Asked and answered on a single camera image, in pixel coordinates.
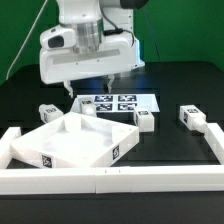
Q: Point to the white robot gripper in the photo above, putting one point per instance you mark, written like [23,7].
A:
[116,54]

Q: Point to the white square tabletop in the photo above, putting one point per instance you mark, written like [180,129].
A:
[76,141]

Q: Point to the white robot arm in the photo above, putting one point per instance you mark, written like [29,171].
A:
[93,38]

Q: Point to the white paper marker sheet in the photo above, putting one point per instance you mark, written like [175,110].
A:
[111,103]

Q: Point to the white U-shaped fence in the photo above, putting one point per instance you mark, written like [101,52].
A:
[19,178]

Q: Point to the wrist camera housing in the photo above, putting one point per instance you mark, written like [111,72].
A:
[58,37]

